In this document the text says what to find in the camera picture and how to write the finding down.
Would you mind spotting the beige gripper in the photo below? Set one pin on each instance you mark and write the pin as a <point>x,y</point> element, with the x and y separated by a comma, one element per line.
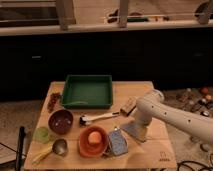
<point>140,131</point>

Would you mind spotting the grey towel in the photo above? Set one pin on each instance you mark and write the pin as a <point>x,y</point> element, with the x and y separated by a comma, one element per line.
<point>128,128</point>

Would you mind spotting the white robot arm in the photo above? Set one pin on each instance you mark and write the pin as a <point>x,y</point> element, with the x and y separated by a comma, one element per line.
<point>151,106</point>

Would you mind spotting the green plastic tray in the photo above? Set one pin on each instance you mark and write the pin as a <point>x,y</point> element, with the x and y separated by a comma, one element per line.
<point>87,92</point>

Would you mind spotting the wooden scrub brush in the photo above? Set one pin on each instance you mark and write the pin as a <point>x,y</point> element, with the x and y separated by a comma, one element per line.
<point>128,107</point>

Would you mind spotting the orange egg-shaped ball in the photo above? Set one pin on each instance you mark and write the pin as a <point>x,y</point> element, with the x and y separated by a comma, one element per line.
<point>94,138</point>

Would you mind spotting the orange plate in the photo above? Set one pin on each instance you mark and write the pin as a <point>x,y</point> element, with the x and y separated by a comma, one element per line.
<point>91,151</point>

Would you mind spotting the wooden table board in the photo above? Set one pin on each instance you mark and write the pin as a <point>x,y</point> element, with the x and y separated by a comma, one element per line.
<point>156,152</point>

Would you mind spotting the dark red bowl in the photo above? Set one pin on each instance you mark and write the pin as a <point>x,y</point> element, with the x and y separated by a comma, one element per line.
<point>61,122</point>

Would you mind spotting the red grape bunch toy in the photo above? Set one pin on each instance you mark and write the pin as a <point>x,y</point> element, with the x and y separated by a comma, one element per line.
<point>54,97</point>

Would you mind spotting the green plastic cup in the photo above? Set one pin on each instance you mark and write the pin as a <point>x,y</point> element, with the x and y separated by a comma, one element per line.
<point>42,135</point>

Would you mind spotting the black pole stand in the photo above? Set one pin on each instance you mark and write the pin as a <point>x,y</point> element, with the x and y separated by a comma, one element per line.
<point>19,154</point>

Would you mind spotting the metal yellow-handled measuring cup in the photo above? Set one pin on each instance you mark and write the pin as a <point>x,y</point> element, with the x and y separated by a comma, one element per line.
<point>58,147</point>

